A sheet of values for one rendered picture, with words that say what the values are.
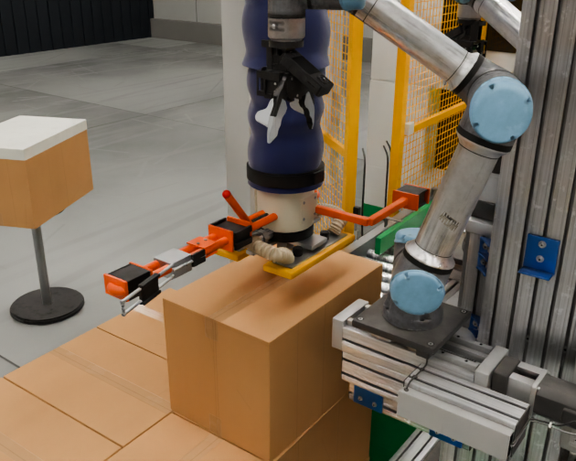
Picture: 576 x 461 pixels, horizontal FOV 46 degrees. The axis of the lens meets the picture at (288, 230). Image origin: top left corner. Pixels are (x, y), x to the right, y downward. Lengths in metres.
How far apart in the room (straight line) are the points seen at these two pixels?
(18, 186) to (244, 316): 1.81
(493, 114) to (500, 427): 0.67
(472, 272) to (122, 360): 1.28
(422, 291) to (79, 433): 1.18
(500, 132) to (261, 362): 0.88
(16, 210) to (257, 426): 1.94
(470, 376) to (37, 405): 1.37
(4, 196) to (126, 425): 1.65
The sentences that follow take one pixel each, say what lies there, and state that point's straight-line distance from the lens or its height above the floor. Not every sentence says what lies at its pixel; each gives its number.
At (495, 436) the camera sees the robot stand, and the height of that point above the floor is 0.93.
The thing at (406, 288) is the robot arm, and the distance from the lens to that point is 1.48.
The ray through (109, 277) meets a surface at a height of 1.20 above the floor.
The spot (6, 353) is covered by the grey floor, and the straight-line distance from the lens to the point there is 3.72.
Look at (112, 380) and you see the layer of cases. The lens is 2.40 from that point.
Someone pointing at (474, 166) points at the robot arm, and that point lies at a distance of 1.40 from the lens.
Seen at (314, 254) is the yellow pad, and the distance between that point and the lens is 1.94.
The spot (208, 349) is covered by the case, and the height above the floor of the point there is 0.83.
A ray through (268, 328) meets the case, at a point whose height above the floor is 0.94.
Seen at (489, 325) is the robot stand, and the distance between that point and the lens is 1.81.
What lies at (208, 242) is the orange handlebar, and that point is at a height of 1.20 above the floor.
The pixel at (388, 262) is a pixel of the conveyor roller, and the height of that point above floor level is 0.53.
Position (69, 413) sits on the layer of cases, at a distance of 2.29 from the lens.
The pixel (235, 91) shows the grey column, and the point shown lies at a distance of 3.37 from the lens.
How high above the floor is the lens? 1.90
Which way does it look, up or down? 23 degrees down
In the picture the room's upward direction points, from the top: straight up
